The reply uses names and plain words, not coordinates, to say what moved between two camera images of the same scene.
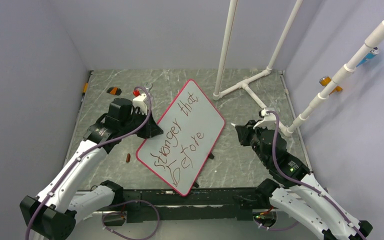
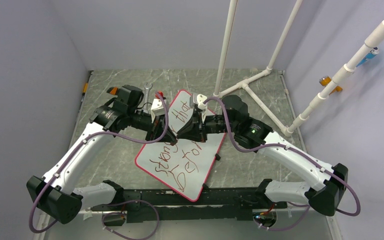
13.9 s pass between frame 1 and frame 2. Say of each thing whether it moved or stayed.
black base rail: stayed
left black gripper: moved
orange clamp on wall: stayed
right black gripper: moved
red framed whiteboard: moved
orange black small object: stayed
